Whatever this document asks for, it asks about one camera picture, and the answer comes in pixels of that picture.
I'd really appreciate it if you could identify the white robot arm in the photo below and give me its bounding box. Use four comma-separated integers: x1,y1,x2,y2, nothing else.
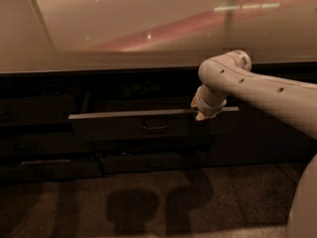
190,51,317,238

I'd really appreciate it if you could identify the dark drawer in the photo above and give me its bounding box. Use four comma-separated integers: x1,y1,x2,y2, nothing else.
0,159,103,182
0,133,93,157
0,95,77,127
100,151,207,174
93,136,214,153
68,106,239,142

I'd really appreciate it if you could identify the dark cabinet door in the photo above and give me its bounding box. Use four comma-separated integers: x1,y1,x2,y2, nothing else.
206,102,317,166

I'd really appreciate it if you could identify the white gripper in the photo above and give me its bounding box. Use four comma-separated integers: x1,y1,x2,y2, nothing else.
190,85,227,121

